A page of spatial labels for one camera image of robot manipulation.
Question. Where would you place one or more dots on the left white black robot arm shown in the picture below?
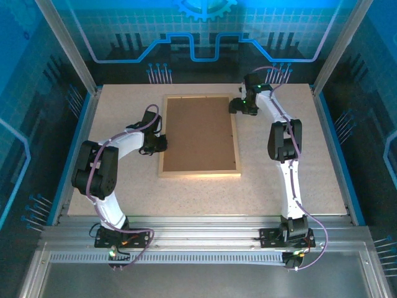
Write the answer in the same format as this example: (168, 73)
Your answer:
(96, 170)

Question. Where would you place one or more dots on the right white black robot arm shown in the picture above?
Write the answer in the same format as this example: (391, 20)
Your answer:
(290, 186)

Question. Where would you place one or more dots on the light wooden picture frame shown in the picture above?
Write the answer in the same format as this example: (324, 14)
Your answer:
(198, 174)

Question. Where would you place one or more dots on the black connector bracket green light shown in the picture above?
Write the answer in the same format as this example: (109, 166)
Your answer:
(122, 255)

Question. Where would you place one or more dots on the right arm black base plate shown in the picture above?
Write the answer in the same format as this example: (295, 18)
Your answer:
(268, 239)

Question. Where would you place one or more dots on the long aluminium mounting rail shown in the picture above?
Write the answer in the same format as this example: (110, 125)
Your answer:
(201, 232)

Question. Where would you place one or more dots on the black round connector puck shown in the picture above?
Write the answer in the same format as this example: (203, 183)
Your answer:
(291, 262)

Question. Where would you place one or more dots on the brown backing board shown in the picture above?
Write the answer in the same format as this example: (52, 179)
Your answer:
(198, 133)

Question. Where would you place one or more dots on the aluminium corner post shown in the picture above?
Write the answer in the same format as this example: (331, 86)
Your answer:
(338, 46)
(71, 46)

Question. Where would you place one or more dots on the steel bottom plate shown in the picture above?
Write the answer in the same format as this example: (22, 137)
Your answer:
(201, 282)

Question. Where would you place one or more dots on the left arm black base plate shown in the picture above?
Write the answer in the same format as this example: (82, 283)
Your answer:
(102, 240)

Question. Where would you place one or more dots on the aluminium table side rail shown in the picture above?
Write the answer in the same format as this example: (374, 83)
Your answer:
(324, 124)
(85, 130)

